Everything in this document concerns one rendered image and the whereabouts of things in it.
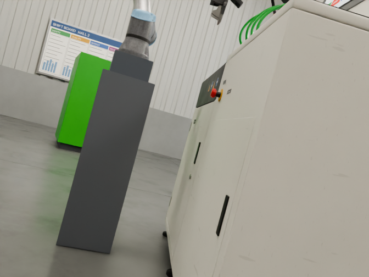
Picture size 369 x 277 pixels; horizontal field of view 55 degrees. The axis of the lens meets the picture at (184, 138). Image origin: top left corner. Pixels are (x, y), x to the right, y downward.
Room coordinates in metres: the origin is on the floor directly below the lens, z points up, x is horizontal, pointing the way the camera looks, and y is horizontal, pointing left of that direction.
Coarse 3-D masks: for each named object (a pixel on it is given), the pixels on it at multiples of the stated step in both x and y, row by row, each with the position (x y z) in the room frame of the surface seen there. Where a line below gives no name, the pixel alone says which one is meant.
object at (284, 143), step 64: (320, 0) 1.43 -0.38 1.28; (256, 64) 0.95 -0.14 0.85; (320, 64) 0.79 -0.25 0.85; (256, 128) 0.79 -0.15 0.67; (320, 128) 0.79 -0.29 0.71; (192, 192) 1.41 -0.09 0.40; (256, 192) 0.78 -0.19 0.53; (320, 192) 0.79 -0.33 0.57; (192, 256) 1.09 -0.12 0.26; (256, 256) 0.78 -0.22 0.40; (320, 256) 0.80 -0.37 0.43
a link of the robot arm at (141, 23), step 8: (136, 16) 1.63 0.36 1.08; (144, 16) 1.63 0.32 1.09; (152, 16) 1.65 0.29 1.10; (136, 24) 1.62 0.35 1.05; (144, 24) 1.63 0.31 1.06; (152, 24) 1.66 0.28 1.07; (128, 32) 1.64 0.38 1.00; (136, 32) 1.62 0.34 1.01; (144, 32) 1.63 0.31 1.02; (152, 32) 1.69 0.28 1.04
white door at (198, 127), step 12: (204, 108) 1.74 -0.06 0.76; (192, 120) 2.14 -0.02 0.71; (204, 120) 1.63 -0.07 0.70; (192, 132) 1.97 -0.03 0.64; (204, 132) 1.53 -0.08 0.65; (192, 144) 1.84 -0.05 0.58; (192, 156) 1.71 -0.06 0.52; (180, 168) 2.09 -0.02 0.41; (192, 168) 1.60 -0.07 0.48; (180, 180) 1.93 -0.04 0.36; (192, 180) 1.51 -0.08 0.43; (180, 192) 1.79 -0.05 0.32; (180, 204) 1.68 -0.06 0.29; (168, 216) 2.05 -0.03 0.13; (180, 216) 1.58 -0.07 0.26
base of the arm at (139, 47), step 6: (126, 36) 1.65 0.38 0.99; (132, 36) 1.63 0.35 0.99; (138, 36) 1.62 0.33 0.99; (126, 42) 1.63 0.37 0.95; (132, 42) 1.62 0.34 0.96; (138, 42) 1.62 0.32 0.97; (144, 42) 1.64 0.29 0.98; (120, 48) 1.63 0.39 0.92; (126, 48) 1.61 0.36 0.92; (132, 48) 1.61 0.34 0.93; (138, 48) 1.62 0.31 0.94; (144, 48) 1.64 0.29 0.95; (132, 54) 1.61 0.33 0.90; (138, 54) 1.61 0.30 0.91; (144, 54) 1.64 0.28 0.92
